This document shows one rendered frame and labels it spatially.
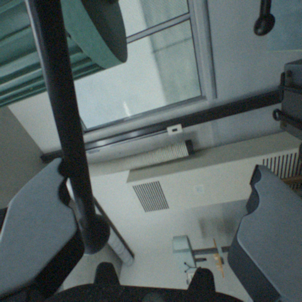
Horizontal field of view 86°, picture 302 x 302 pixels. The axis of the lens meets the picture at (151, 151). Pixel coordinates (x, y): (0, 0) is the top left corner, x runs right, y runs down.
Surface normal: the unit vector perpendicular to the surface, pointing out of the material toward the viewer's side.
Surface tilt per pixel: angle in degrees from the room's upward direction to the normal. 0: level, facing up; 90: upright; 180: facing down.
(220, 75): 90
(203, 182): 90
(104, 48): 90
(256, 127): 90
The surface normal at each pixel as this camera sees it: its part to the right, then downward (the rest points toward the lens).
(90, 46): 0.18, 0.96
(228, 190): -0.06, 0.53
